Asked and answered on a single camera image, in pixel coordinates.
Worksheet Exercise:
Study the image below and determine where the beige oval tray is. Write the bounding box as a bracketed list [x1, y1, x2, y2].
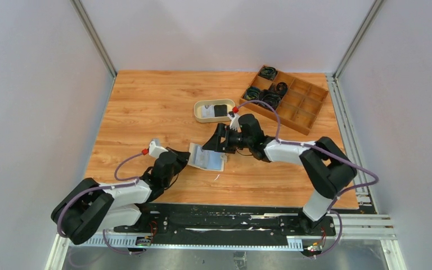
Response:
[193, 99, 236, 123]

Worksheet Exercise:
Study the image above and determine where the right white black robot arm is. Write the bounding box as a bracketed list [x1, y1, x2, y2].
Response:
[202, 114, 357, 235]

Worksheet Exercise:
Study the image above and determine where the white card in tray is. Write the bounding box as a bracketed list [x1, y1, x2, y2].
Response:
[201, 105, 215, 118]

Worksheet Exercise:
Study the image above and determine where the black card in tray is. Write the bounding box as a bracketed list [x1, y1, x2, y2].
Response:
[214, 104, 228, 117]

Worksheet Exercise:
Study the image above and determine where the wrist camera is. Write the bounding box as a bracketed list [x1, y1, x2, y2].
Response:
[228, 111, 240, 132]
[148, 138, 168, 159]

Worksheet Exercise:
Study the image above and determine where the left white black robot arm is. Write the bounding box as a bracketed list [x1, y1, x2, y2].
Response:
[51, 147, 191, 245]

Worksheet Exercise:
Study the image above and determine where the beige card holder wallet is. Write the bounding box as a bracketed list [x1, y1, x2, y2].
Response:
[188, 143, 227, 172]

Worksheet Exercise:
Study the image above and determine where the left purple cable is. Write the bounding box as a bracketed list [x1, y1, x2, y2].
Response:
[57, 148, 150, 255]

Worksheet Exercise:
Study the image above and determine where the coiled black cable top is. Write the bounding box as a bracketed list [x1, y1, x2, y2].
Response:
[259, 66, 278, 81]

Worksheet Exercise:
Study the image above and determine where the large coiled black cable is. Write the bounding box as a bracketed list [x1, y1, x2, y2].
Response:
[259, 91, 282, 112]

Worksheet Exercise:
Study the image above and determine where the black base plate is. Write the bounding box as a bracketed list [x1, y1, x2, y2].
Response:
[114, 203, 336, 246]

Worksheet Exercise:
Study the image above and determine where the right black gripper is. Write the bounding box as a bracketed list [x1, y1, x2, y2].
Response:
[202, 123, 253, 154]

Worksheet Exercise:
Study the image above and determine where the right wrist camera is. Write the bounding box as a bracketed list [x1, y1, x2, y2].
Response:
[228, 111, 240, 132]

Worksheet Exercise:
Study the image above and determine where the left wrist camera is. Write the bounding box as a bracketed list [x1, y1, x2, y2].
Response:
[148, 138, 168, 159]

